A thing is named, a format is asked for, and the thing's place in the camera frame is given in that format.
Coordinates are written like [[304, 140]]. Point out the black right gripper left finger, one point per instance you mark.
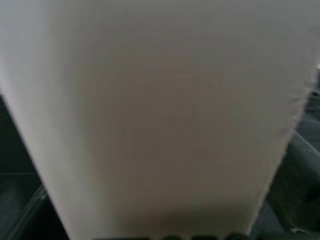
[[42, 220]]

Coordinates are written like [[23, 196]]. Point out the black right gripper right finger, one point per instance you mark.
[[295, 195]]

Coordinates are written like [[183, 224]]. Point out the black table cloth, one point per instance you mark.
[[15, 150]]

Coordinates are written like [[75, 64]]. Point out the white plastic table leg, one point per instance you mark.
[[160, 100]]

